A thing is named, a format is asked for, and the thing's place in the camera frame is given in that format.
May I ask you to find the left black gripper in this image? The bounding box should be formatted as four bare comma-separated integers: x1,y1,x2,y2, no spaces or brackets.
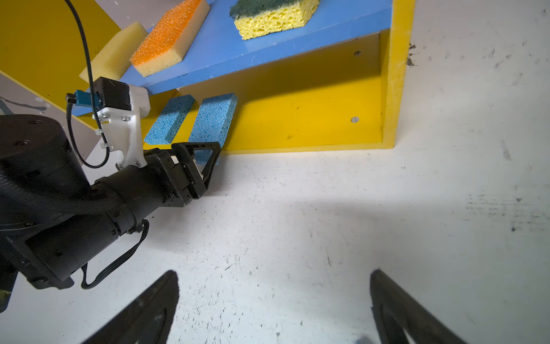
97,142,221,234

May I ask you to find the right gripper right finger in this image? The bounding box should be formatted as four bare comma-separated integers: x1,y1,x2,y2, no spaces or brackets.
370,269,464,343

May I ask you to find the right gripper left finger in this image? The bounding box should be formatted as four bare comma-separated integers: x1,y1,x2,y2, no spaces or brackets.
85,270,179,343

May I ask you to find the blue sponge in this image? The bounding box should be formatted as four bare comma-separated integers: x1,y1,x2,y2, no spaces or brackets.
188,93,238,148
144,95,195,146

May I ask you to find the orange sponge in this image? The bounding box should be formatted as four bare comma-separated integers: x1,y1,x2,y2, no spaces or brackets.
130,0,210,77

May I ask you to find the yellow orange-tinted sponge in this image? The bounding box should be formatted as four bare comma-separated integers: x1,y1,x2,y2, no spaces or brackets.
91,21,148,81

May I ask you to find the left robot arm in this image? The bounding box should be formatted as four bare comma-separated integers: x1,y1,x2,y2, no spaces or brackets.
1,115,221,310

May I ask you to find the yellow shelf unit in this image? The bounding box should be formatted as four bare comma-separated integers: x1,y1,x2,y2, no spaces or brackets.
1,1,415,153

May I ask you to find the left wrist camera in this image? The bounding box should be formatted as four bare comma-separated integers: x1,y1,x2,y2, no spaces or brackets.
66,77,151,169

